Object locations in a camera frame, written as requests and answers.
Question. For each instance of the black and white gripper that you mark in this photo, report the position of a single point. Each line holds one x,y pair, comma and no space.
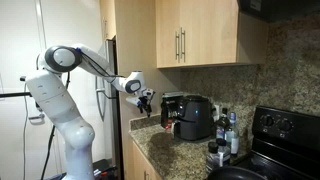
142,97

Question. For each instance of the door steel handle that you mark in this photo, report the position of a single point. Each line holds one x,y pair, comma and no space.
182,33
177,45

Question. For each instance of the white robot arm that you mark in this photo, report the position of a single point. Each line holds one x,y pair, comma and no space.
48,91

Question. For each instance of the lower wooden cabinet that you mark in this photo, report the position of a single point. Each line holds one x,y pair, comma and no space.
136,164

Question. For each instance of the tall wooden cabinet side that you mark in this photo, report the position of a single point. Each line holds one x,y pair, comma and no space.
133,23

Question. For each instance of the left wooden cabinet door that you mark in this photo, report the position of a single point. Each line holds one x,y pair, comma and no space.
167,23

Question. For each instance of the wooden cabinet door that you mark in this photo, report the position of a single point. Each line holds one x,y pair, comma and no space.
167,23
210,31

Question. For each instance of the right wooden cabinet door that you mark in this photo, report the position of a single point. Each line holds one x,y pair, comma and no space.
210,31

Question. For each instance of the black coffee maker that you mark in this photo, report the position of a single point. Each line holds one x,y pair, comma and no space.
169,105

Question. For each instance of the stainless steel refrigerator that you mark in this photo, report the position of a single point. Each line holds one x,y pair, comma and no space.
108,102

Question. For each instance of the black air fryer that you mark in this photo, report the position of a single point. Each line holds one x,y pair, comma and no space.
193,120

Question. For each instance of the dark glass bottle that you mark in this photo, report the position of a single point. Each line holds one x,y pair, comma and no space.
222,124

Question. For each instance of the black lid spice jar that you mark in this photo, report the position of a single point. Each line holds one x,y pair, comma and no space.
212,158

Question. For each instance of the clear jar black lid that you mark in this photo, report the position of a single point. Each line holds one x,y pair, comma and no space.
224,152

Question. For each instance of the clear bottle blue cap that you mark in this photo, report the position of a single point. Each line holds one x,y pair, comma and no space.
232,135

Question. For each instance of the black frying pan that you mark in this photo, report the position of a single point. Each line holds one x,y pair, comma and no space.
233,173

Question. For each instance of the black stove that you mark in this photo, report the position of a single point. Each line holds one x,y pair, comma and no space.
285,146

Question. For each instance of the black range hood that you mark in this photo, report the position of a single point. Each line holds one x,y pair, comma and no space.
277,10

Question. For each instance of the black camera stand bar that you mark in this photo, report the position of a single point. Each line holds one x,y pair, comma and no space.
17,94

